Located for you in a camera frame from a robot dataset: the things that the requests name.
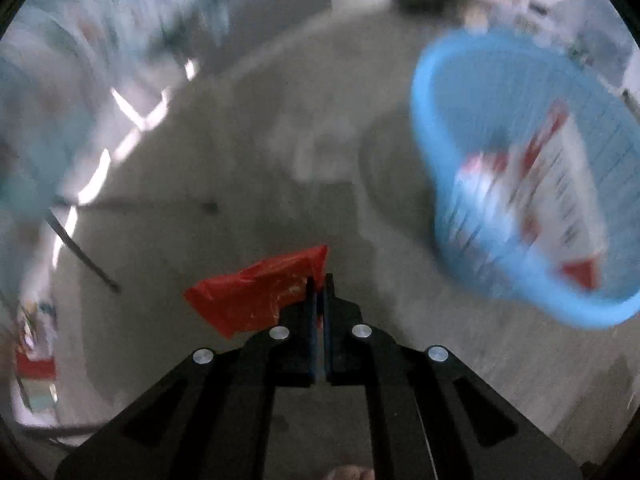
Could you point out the floral blue bed sheet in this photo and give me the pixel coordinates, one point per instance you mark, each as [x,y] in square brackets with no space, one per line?
[59,61]

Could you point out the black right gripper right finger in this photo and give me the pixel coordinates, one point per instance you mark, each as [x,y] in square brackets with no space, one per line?
[430,415]

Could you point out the red plastic bag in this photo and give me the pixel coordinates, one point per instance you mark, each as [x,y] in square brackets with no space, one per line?
[252,299]

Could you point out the blue plastic trash basket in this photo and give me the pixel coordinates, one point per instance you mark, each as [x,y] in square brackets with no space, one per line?
[483,92]

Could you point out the paper bags pile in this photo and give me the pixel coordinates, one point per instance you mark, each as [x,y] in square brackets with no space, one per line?
[34,350]

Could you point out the red white snack bag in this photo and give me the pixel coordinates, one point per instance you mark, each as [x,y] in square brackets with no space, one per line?
[539,195]

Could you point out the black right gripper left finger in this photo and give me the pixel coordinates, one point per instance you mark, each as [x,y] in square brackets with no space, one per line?
[210,416]

